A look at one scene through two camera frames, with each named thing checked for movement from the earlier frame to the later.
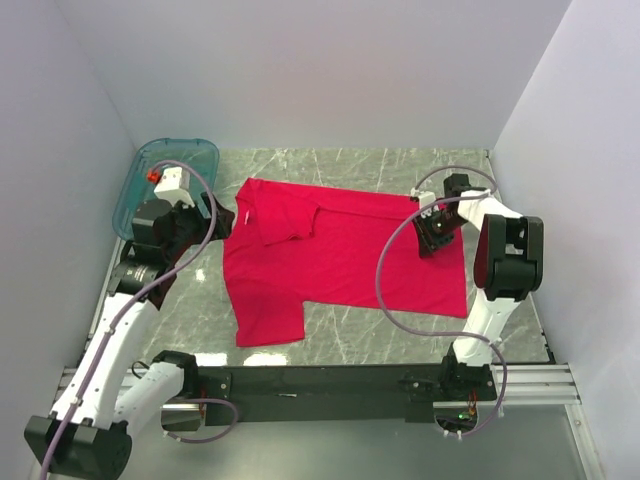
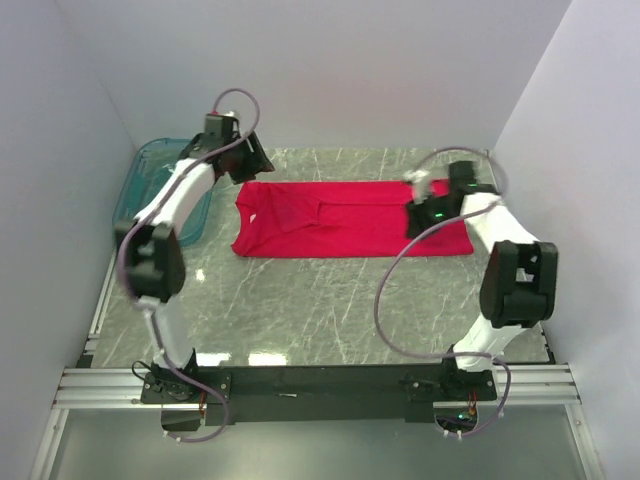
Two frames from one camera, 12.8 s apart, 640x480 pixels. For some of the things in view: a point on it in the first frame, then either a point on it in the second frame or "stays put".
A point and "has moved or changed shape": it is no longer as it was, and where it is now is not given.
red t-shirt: (288, 245) has moved or changed shape
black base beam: (346, 394) stays put
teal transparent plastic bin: (201, 158) stays put
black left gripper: (224, 223) to (257, 161)
